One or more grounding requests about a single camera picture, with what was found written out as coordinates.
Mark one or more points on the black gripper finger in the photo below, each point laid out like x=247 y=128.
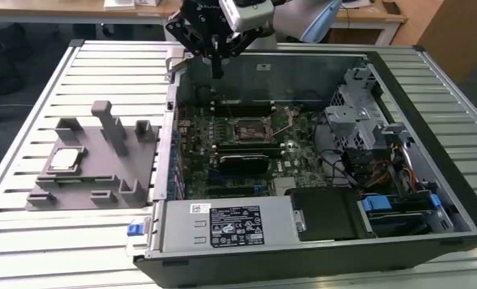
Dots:
x=243 y=42
x=187 y=39

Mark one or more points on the silver CPU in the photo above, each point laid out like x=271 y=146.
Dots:
x=64 y=159

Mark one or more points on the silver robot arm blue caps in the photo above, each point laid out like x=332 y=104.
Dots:
x=287 y=24

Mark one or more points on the CPU socket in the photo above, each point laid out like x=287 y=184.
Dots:
x=248 y=129

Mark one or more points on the wooden desk white legs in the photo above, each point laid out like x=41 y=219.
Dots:
x=61 y=12

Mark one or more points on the grey metal drive cage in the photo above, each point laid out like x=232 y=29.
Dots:
x=343 y=116

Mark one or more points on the green motherboard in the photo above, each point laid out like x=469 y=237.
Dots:
x=303 y=150

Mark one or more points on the black graphics card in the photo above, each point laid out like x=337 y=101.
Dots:
x=243 y=165

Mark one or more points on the black office chair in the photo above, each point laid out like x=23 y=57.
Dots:
x=5 y=60

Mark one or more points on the grey parts rack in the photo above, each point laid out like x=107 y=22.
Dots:
x=97 y=168

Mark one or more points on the silver chipset heat sink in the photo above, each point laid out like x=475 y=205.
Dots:
x=285 y=184

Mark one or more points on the wooden cabinet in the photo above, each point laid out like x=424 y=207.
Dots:
x=455 y=30

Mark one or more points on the silver power supply unit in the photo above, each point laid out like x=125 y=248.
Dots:
x=181 y=228

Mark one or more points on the hard disk in blue carrier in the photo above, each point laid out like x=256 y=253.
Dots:
x=377 y=204

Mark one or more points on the blue case latch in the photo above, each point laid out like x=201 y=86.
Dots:
x=133 y=230

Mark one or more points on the black open PC case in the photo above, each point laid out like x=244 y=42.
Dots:
x=263 y=271

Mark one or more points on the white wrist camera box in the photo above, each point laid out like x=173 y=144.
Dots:
x=251 y=15

